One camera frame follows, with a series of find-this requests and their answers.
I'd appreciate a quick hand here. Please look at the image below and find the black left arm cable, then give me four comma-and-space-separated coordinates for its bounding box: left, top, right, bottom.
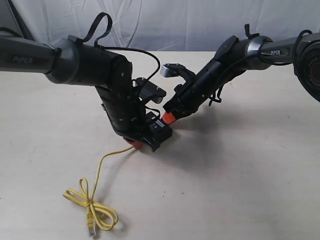
82, 12, 162, 118

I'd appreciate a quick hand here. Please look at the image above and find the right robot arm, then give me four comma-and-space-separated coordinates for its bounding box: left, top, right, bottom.
161, 24, 320, 125

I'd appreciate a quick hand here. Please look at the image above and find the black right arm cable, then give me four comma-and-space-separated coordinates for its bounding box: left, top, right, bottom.
209, 23, 320, 105

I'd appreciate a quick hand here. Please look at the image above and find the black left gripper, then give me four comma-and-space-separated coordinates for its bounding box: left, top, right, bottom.
112, 107, 160, 151

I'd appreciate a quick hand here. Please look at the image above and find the white backdrop curtain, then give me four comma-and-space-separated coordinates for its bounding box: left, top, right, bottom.
0, 0, 320, 51

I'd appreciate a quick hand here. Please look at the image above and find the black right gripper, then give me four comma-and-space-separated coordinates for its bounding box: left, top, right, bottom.
161, 83, 213, 124

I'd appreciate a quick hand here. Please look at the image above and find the yellow ethernet cable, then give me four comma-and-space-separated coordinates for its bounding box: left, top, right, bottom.
62, 146, 133, 237

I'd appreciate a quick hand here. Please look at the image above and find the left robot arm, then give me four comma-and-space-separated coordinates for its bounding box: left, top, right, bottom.
0, 27, 161, 151

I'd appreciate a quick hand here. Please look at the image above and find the small black box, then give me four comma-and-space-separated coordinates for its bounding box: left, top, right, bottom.
146, 112, 173, 152

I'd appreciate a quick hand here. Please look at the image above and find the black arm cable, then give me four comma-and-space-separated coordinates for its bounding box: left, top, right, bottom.
209, 23, 320, 105
82, 12, 162, 118

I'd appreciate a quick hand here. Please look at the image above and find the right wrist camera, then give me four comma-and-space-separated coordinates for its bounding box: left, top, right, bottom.
160, 63, 186, 78

